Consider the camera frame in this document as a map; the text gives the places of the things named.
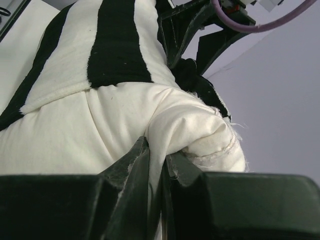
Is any white pillow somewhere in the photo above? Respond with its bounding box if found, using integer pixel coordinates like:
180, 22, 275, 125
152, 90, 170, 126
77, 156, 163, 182
0, 82, 246, 240

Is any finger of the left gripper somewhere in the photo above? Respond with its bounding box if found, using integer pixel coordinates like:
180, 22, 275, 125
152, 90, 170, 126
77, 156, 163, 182
195, 28, 248, 75
157, 3, 213, 68

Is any black white striped pillowcase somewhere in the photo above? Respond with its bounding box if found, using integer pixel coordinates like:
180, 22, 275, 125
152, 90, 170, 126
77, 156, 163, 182
5, 0, 231, 119

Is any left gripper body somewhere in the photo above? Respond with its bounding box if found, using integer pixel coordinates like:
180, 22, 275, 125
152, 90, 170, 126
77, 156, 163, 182
159, 0, 257, 38

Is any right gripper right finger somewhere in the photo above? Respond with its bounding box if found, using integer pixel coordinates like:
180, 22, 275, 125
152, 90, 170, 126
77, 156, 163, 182
162, 152, 320, 240

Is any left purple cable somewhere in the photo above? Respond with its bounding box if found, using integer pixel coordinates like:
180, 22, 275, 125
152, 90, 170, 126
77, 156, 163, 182
211, 0, 318, 33

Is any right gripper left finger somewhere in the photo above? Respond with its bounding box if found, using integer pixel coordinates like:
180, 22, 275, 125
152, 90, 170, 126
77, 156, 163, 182
0, 137, 150, 240

